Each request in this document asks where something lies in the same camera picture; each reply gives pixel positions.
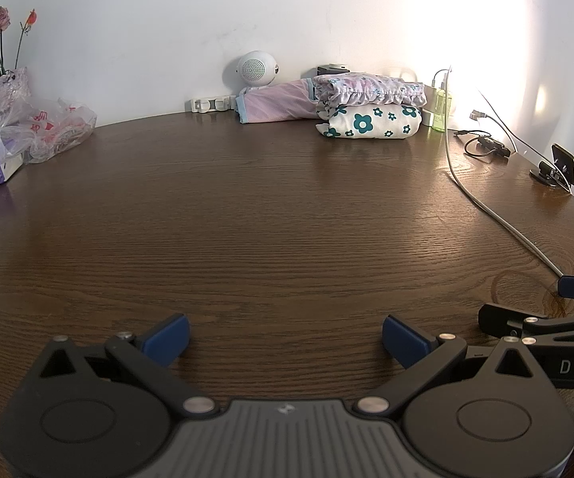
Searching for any pink and blue garment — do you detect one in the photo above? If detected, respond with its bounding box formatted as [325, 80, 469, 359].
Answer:
[234, 78, 318, 125]

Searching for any small black device with cable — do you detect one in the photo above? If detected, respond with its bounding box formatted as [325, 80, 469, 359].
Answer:
[454, 129, 512, 159]

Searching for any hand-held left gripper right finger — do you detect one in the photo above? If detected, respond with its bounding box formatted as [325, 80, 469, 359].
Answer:
[353, 315, 547, 416]

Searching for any thick white cable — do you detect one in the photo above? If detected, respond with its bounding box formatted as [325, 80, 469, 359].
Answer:
[434, 65, 574, 312]

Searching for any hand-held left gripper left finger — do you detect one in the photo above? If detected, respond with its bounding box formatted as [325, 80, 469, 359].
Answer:
[38, 313, 220, 416]

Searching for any thin black cable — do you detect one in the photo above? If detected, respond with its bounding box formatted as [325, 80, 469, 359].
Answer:
[469, 87, 558, 171]

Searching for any purple floral ruffled garment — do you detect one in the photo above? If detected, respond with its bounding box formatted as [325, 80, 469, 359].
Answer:
[312, 74, 427, 108]

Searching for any white power strip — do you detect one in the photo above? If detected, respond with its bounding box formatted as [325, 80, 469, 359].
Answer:
[185, 96, 236, 113]

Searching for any clear plastic bag red print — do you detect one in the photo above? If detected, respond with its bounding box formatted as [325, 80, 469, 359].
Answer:
[0, 98, 98, 165]

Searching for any white charger plug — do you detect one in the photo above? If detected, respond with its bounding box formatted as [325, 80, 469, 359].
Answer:
[423, 84, 440, 127]

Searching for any wrapped flower vase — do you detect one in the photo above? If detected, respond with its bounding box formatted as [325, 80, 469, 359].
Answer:
[0, 67, 31, 128]

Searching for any green bottle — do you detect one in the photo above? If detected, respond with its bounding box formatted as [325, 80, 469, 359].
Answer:
[431, 78, 453, 133]

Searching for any white round speaker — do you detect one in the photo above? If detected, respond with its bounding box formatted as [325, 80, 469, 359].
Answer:
[236, 51, 281, 92]

